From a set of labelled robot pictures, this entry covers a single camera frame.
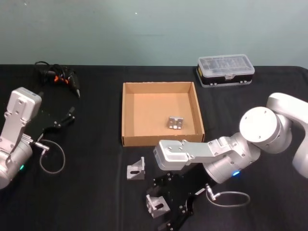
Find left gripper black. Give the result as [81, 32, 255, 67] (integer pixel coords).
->
[25, 106, 77, 144]

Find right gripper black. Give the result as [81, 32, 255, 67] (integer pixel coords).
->
[145, 166, 209, 231]

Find silver metal corner bracket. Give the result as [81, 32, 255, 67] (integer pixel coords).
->
[145, 194, 171, 219]
[126, 156, 146, 181]
[165, 115, 185, 130]

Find black table cloth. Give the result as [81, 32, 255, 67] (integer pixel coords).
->
[0, 64, 308, 231]

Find shallow brown cardboard tray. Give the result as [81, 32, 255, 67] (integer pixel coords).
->
[122, 81, 205, 147]

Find clear plastic case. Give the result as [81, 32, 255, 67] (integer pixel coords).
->
[196, 53, 256, 89]

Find black corded tool orange parts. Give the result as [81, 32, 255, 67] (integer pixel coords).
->
[33, 61, 81, 99]

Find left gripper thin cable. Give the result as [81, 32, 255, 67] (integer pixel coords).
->
[35, 139, 66, 175]

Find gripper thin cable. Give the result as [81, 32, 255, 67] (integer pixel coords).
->
[35, 139, 66, 175]
[205, 183, 251, 208]

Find right gripper thin cable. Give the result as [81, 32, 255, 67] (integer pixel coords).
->
[205, 183, 251, 208]

